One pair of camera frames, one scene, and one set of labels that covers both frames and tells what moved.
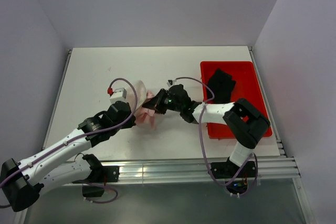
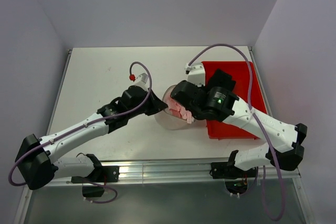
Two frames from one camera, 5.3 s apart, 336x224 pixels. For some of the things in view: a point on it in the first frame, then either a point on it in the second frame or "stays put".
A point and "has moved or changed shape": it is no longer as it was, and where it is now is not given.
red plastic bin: [248, 87] stays put
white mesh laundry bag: [141, 94] has moved or changed shape
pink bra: [145, 117] has moved or changed shape
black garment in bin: [222, 84] stays put
